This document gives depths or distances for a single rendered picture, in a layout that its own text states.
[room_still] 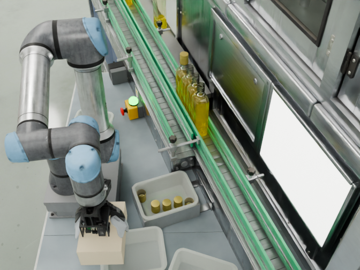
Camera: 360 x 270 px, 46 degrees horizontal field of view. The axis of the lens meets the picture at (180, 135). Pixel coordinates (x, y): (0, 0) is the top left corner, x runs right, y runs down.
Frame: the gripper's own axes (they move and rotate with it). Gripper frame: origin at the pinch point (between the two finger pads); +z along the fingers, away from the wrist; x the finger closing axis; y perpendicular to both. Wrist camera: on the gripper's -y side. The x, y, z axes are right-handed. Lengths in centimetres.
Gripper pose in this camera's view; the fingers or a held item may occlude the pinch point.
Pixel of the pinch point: (103, 229)
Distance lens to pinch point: 127.2
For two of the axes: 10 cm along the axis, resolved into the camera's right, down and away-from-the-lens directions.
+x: 10.0, -0.2, 0.2
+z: 0.0, 6.8, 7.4
